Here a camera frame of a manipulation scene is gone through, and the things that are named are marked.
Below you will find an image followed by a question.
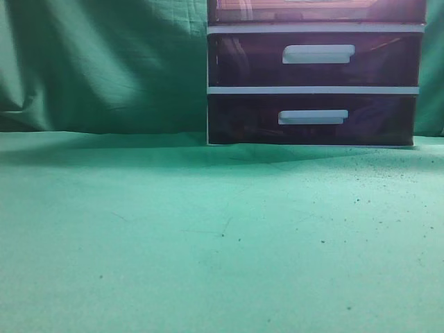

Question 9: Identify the dark translucent middle drawer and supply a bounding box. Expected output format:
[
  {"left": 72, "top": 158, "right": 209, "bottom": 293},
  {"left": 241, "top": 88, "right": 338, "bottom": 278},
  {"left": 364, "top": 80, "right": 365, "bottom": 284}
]
[{"left": 208, "top": 33, "right": 422, "bottom": 87}]

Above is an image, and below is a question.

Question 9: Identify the white drawer cabinet frame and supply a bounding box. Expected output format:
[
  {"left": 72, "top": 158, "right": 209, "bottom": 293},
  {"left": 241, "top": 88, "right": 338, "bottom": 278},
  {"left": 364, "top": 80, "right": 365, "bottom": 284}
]
[{"left": 205, "top": 0, "right": 428, "bottom": 146}]

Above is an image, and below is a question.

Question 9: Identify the green cloth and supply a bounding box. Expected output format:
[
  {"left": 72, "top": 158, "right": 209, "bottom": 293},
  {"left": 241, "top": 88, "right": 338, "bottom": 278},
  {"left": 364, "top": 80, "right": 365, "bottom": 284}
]
[{"left": 1, "top": 1, "right": 443, "bottom": 332}]

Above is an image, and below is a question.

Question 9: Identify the dark translucent bottom drawer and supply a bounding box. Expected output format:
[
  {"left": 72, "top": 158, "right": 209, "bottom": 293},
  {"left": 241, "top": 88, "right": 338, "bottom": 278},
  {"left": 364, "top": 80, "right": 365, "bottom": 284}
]
[{"left": 207, "top": 94, "right": 416, "bottom": 146}]

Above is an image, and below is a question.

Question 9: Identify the dark translucent top drawer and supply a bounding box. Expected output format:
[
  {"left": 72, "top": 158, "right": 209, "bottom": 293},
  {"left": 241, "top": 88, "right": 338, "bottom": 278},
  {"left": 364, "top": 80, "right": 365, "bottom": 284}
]
[{"left": 207, "top": 0, "right": 427, "bottom": 24}]

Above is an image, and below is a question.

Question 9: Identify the dark translucent drawer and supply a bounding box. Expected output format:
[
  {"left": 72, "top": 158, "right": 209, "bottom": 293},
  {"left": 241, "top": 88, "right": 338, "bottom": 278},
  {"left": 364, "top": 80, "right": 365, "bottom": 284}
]
[
  {"left": 207, "top": 94, "right": 416, "bottom": 146},
  {"left": 207, "top": 0, "right": 427, "bottom": 24},
  {"left": 208, "top": 33, "right": 422, "bottom": 87}
]

